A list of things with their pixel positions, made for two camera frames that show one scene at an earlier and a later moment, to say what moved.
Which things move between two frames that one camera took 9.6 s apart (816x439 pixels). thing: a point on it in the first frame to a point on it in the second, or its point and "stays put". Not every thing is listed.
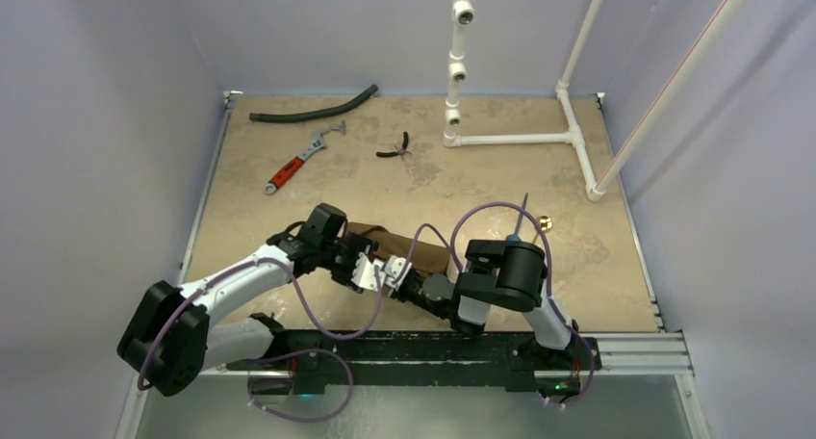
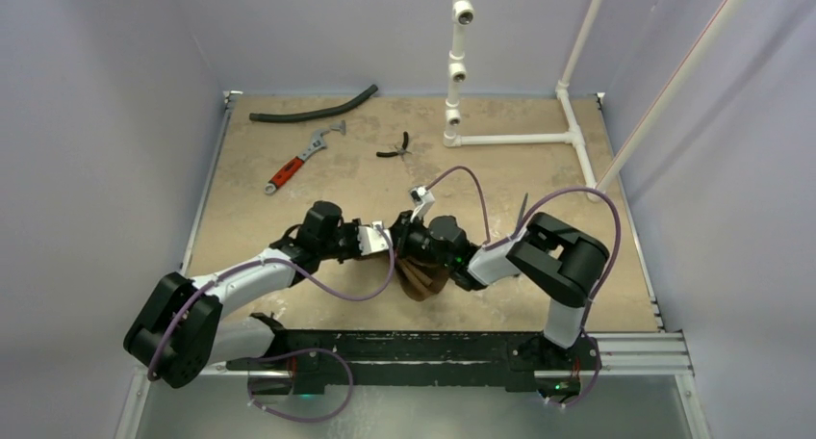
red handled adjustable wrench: (317, 143) stays put
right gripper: (412, 286) to (407, 233)
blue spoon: (516, 236) stays put
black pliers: (399, 152) stays put
